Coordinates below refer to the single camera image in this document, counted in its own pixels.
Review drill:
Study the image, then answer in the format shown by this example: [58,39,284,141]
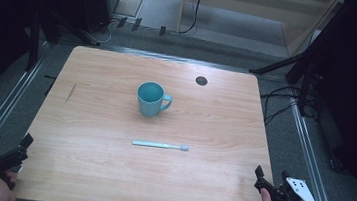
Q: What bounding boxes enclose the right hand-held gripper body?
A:
[251,173,324,201]

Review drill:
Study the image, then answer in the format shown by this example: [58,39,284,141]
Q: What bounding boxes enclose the light blue toothbrush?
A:
[132,138,191,153]

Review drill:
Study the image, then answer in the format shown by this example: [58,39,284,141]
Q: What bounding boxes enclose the teal ceramic mug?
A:
[134,80,175,120]

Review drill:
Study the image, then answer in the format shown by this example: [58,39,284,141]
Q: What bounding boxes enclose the black metal stand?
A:
[245,44,323,119]
[23,5,105,80]

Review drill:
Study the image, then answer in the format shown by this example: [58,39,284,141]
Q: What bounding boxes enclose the dark round table grommet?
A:
[194,75,209,87]

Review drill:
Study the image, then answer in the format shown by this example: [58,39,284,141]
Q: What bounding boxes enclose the light wooden shelf unit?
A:
[174,0,346,62]

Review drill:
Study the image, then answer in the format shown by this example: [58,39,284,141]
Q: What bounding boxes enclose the metal floor rail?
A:
[0,36,53,200]
[280,100,355,201]

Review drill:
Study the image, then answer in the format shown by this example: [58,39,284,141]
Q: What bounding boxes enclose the black floor cables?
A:
[257,82,305,129]

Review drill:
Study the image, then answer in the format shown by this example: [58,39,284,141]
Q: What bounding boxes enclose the white floor cable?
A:
[84,16,115,46]

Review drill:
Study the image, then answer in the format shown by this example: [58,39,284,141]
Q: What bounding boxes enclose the black hanging cable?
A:
[177,0,205,37]

